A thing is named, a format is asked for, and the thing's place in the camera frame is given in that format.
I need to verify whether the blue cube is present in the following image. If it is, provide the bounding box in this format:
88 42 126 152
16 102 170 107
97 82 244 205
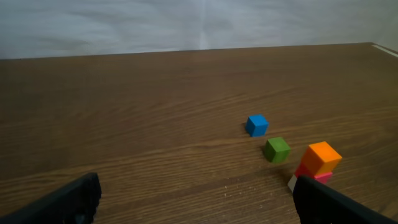
245 114 269 138

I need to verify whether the orange cube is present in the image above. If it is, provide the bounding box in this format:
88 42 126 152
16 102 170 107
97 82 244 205
300 141 343 177

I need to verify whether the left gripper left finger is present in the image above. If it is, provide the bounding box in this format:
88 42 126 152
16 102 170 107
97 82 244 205
0 172 103 224

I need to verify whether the pink cube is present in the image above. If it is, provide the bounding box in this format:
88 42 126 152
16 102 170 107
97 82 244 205
294 163 333 185

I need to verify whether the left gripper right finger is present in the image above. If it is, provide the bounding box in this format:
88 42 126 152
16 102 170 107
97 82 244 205
292 175 398 224

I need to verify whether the green cube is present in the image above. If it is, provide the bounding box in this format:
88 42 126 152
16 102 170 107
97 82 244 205
263 136 292 164

